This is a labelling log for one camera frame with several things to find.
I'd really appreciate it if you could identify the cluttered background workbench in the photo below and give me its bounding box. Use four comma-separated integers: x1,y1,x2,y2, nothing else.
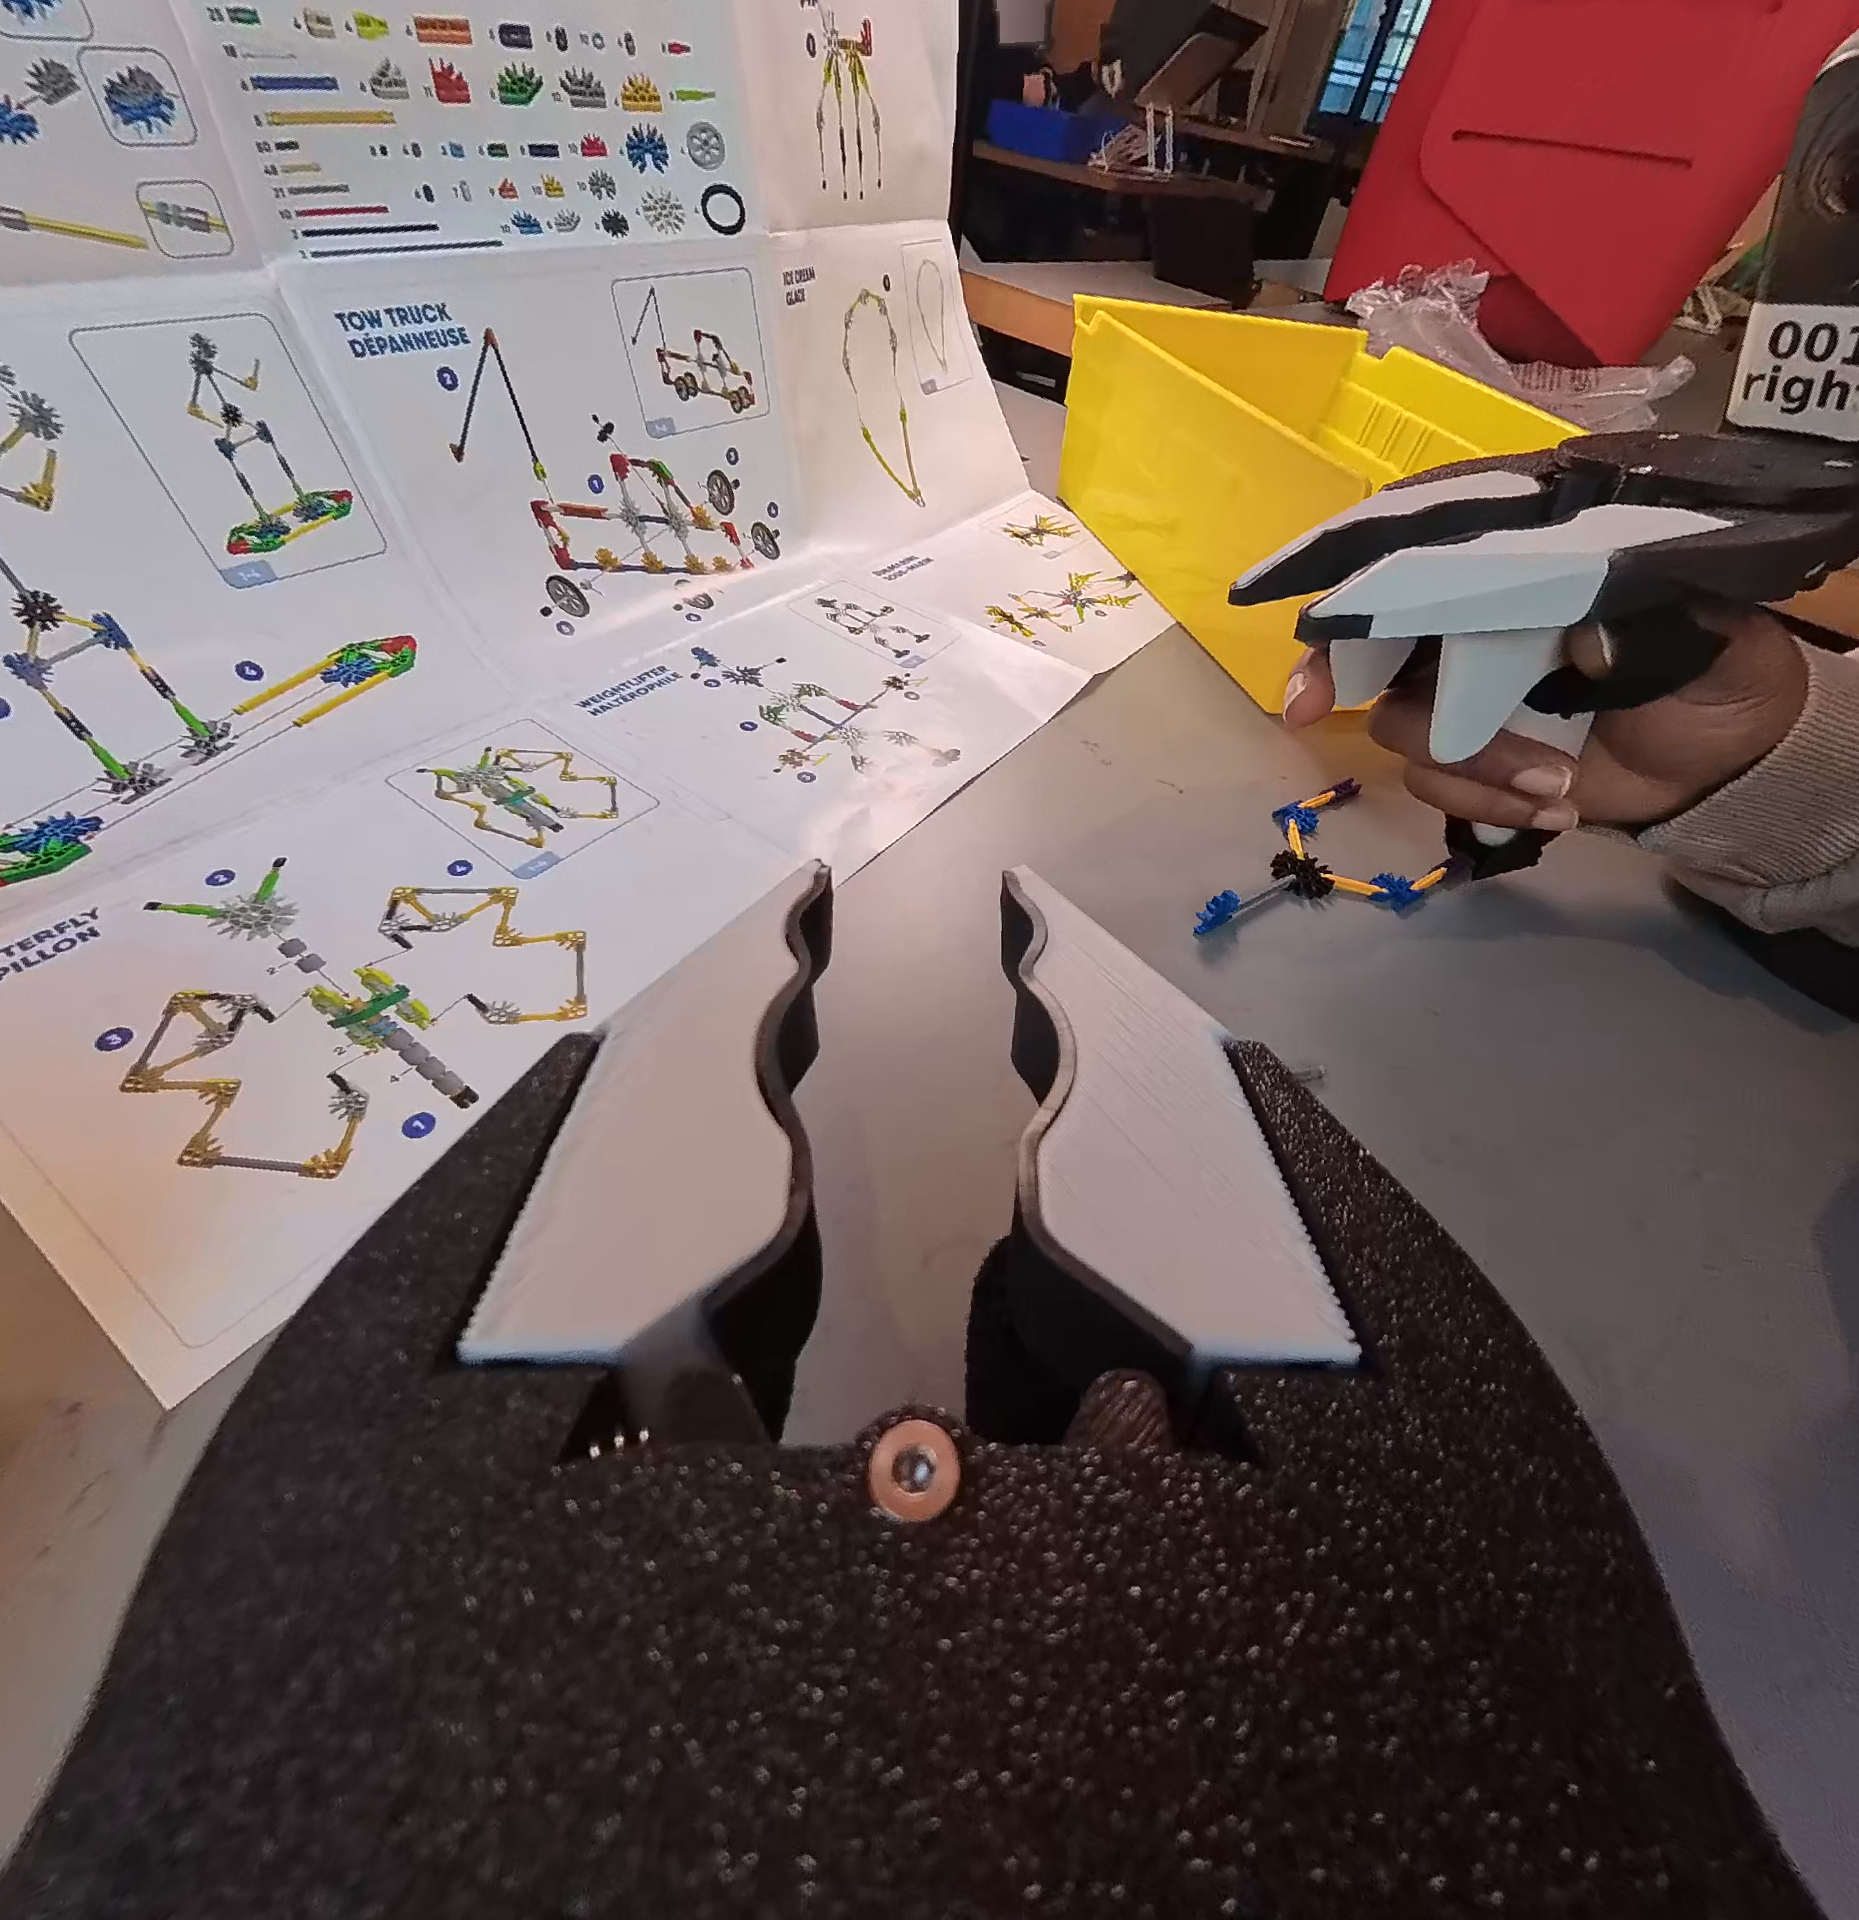
959,0,1343,311

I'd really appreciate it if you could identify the grey desk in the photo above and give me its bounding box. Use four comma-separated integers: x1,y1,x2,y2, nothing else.
0,599,1859,1920

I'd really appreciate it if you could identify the blue yellow toy rod model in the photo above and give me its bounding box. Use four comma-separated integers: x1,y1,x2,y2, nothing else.
1190,777,1457,940

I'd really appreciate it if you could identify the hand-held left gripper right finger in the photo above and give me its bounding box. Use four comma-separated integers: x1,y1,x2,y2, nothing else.
1001,865,1364,1374

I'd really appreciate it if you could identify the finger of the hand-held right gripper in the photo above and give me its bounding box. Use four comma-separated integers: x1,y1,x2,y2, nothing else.
1296,505,1735,771
1227,453,1590,609

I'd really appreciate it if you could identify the blue storage bin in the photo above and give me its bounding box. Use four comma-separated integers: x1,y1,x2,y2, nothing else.
981,98,1114,170

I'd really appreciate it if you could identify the yellow parts bin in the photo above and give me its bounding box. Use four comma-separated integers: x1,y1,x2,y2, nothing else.
1056,295,1597,714

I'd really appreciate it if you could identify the clear plastic bag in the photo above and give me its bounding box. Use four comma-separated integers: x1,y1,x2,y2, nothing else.
1345,260,1696,433

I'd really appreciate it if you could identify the red felt bag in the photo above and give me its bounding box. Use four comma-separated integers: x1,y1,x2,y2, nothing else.
1323,0,1859,369

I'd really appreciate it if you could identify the white instruction sheet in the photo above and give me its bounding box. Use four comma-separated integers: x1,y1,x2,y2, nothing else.
0,0,1177,1412

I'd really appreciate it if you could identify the person's right forearm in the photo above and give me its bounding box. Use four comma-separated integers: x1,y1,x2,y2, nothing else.
1634,638,1859,962

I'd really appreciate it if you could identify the person's right hand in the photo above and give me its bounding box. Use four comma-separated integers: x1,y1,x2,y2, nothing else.
1281,606,1818,834

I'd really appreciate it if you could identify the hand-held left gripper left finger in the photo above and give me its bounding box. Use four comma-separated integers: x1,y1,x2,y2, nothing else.
457,859,838,1369

